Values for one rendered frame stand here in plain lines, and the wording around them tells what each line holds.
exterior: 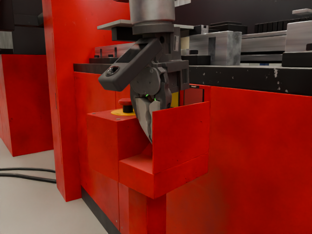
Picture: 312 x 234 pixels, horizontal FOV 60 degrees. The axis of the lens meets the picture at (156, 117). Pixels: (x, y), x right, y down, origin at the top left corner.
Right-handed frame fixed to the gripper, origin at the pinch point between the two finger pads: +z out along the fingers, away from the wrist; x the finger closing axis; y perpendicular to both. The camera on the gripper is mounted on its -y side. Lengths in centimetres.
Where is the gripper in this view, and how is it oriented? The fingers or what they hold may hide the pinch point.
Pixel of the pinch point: (152, 139)
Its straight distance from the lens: 50.0
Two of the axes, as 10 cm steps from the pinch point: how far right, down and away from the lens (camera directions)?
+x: -7.2, -1.4, 6.8
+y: 6.9, -2.3, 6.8
